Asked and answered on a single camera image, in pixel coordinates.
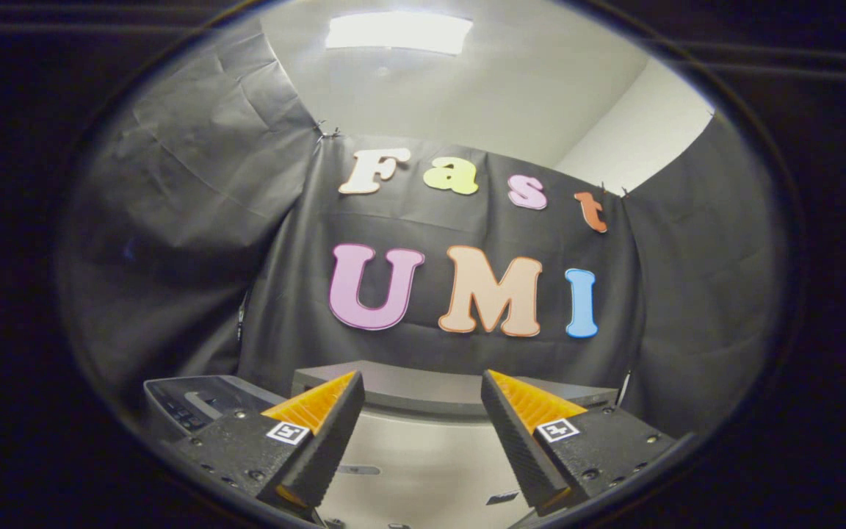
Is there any black backdrop cloth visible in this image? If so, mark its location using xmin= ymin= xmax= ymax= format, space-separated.
xmin=56 ymin=18 xmax=791 ymax=434

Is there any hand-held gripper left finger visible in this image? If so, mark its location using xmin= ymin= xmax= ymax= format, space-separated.
xmin=172 ymin=370 xmax=366 ymax=511

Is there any grey and beige cabinet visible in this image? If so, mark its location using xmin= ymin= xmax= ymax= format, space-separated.
xmin=291 ymin=360 xmax=619 ymax=529

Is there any black washing machine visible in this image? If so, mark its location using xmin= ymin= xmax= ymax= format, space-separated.
xmin=142 ymin=375 xmax=288 ymax=449

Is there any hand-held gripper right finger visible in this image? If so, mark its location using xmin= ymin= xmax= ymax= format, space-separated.
xmin=480 ymin=369 xmax=679 ymax=511

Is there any ceiling light panel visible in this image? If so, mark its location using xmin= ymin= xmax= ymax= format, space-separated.
xmin=325 ymin=10 xmax=474 ymax=57

